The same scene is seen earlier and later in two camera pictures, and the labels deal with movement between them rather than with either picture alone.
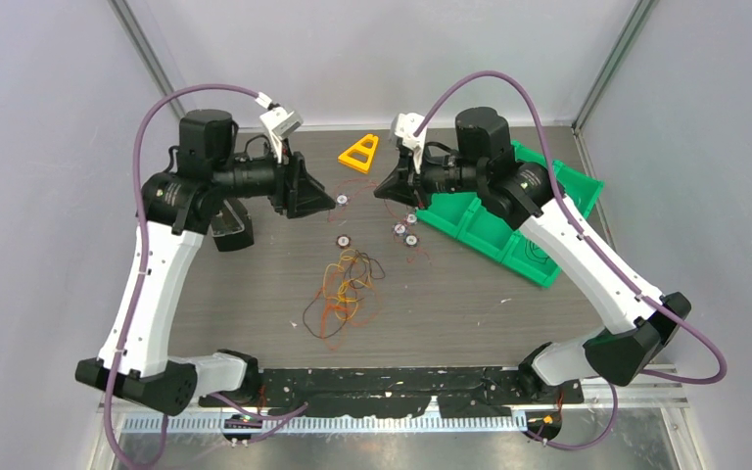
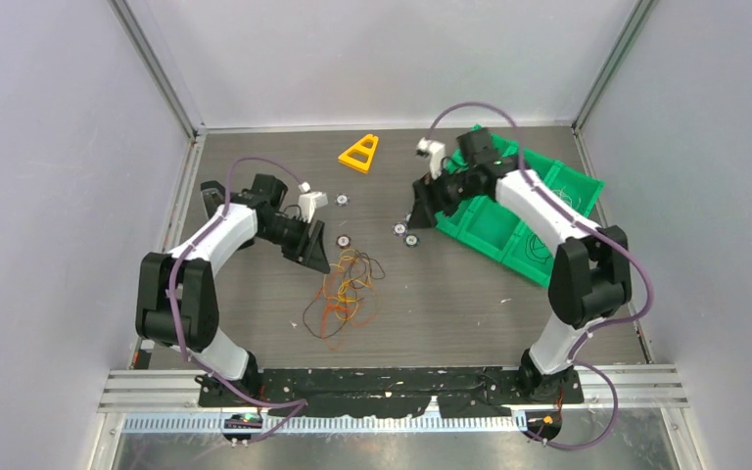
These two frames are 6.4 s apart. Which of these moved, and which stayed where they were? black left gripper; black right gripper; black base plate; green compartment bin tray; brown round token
Moved: black right gripper; black left gripper
Stayed: brown round token; black base plate; green compartment bin tray
